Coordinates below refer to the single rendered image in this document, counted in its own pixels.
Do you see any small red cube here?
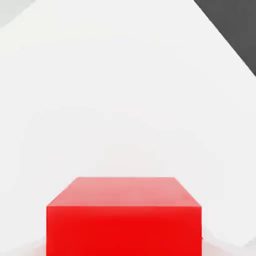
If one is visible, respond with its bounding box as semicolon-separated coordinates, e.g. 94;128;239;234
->
46;176;203;256

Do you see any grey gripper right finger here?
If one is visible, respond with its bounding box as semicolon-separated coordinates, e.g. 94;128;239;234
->
201;231;239;256

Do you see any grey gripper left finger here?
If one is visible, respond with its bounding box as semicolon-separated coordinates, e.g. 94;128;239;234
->
29;236;47;256

